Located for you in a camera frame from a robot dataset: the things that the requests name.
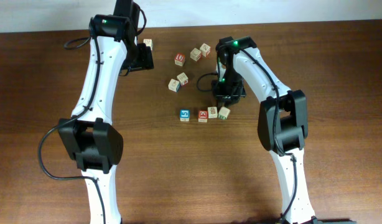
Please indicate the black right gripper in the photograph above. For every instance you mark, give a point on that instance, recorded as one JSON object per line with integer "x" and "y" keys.
{"x": 222, "y": 98}

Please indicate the red E wooden block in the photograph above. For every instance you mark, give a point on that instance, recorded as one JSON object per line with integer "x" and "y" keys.
{"x": 202, "y": 116}

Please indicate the blue 5 wooden block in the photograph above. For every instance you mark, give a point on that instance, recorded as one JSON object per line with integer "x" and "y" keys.
{"x": 185, "y": 115}

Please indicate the far plain wooden block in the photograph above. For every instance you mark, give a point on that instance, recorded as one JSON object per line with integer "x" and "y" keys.
{"x": 205, "y": 49}

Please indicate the plain wooden Z block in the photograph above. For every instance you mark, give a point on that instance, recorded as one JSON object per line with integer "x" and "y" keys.
{"x": 148, "y": 43}

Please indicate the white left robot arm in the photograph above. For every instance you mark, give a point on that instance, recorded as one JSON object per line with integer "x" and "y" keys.
{"x": 88, "y": 135}

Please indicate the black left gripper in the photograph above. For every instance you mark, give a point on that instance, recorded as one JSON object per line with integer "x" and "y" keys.
{"x": 147, "y": 59}

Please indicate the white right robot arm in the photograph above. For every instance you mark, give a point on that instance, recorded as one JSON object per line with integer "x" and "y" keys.
{"x": 282, "y": 119}

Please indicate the wooden pineapple block yellow side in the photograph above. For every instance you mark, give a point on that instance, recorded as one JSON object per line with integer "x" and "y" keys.
{"x": 212, "y": 112}

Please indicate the red U wooden block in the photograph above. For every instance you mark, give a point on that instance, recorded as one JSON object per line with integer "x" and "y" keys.
{"x": 179, "y": 59}

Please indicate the wooden 5 block red side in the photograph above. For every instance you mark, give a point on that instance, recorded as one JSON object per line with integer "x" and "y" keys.
{"x": 223, "y": 113}

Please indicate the wooden K block red side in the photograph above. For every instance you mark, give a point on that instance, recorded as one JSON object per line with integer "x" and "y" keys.
{"x": 183, "y": 79}

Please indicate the plain wooden I block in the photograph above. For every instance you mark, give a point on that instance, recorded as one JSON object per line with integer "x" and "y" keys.
{"x": 195, "y": 54}

